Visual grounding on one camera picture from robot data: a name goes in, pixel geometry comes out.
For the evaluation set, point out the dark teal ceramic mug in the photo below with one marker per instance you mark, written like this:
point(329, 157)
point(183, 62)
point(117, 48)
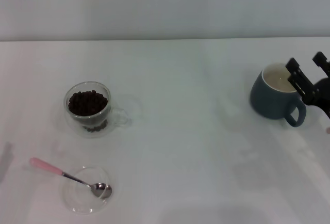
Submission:
point(268, 100)

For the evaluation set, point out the double-wall glass cup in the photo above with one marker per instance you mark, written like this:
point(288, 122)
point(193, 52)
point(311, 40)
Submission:
point(116, 117)

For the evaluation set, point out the clear glass saucer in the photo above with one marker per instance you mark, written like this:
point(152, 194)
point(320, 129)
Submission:
point(77, 203)

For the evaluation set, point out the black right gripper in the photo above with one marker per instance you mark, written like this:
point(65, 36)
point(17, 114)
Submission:
point(322, 92)

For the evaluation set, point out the heap of coffee beans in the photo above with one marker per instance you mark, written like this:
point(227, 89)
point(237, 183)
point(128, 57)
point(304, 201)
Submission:
point(87, 103)

